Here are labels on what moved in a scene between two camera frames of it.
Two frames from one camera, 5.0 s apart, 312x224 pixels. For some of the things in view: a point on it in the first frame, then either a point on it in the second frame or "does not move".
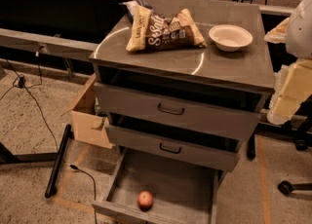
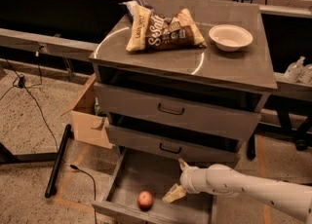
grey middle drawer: [175, 148] does not move
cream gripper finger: [292, 85] to [175, 193]
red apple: [145, 200] does not move
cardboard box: [89, 123] does not move
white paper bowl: [230, 37] does not move
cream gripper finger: [278, 34] to [182, 165]
